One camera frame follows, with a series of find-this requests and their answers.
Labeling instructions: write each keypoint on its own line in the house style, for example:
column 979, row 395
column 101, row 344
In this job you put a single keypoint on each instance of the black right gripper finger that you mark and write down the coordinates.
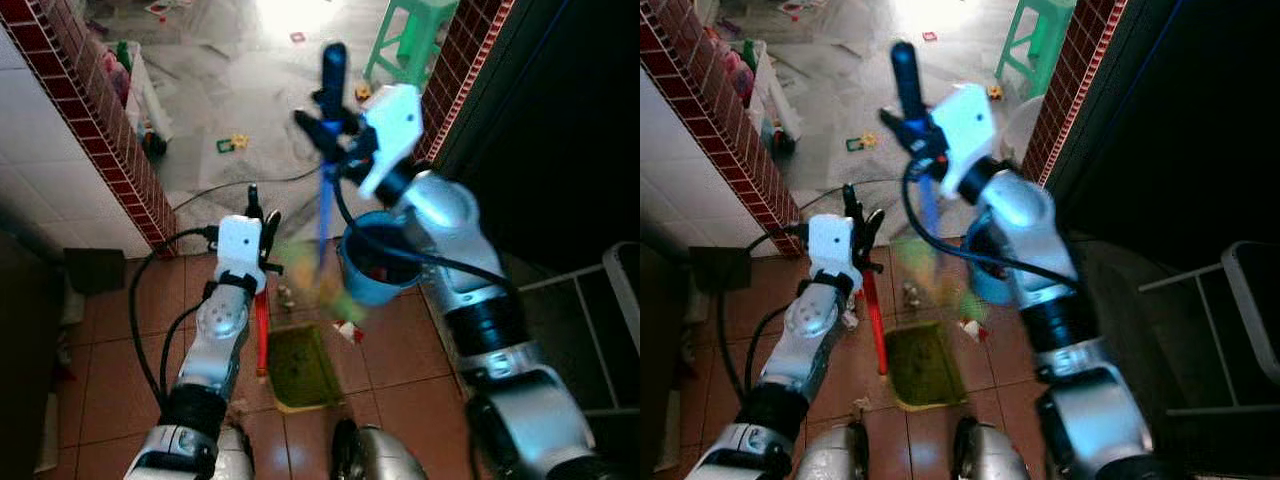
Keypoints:
column 895, row 125
column 312, row 130

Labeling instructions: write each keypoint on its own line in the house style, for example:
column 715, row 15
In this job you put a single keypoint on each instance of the blue broom with green bristles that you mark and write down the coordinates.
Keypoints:
column 333, row 75
column 906, row 75

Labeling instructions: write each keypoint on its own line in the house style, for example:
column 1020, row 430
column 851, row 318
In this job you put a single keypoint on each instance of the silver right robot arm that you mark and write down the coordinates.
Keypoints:
column 450, row 215
column 1022, row 215

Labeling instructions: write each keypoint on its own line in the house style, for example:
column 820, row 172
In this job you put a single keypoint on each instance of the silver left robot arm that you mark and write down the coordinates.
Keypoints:
column 810, row 335
column 215, row 340

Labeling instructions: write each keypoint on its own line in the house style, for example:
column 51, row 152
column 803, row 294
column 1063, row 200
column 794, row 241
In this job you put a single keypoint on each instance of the green and yellow toy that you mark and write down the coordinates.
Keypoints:
column 860, row 143
column 232, row 144

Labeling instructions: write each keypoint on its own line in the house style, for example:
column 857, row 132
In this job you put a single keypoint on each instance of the red and white litter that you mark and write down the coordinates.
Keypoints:
column 349, row 332
column 972, row 330

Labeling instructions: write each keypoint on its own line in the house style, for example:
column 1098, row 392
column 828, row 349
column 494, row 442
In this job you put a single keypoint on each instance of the blue plastic bucket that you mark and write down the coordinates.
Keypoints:
column 385, row 285
column 990, row 285

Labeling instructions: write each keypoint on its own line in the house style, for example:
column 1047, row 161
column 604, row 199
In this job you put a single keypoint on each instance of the white cluttered shelf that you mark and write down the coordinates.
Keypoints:
column 135, row 95
column 760, row 90

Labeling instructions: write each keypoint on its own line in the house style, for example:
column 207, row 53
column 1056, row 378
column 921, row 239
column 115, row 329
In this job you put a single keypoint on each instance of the black box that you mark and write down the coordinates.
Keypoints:
column 95, row 270
column 720, row 268

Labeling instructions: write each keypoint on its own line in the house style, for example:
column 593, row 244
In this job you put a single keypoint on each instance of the green plastic stool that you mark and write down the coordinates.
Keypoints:
column 1050, row 15
column 425, row 12

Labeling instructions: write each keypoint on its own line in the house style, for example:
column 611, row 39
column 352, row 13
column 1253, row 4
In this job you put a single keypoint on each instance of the silver left robot leg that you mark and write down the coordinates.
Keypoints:
column 835, row 455
column 235, row 455

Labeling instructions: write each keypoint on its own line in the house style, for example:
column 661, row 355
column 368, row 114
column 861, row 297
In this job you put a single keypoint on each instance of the silver robot leg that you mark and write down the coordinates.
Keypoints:
column 380, row 455
column 835, row 455
column 235, row 455
column 990, row 455

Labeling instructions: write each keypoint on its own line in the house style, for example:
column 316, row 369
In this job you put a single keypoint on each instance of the silver right robot leg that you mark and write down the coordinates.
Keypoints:
column 380, row 455
column 990, row 455

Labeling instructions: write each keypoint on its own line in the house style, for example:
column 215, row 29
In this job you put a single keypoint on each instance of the grey metal rack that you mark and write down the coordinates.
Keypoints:
column 1250, row 290
column 625, row 280

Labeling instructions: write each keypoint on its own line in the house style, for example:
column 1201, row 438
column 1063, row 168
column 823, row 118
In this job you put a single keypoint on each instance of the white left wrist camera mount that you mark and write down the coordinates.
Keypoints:
column 238, row 245
column 830, row 245

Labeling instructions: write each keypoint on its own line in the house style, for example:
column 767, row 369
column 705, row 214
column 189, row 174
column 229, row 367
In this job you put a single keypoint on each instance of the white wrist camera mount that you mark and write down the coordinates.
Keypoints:
column 965, row 125
column 830, row 245
column 395, row 120
column 238, row 245

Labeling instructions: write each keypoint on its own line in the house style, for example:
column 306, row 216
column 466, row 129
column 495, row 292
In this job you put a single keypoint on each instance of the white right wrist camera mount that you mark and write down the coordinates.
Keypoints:
column 965, row 125
column 395, row 120

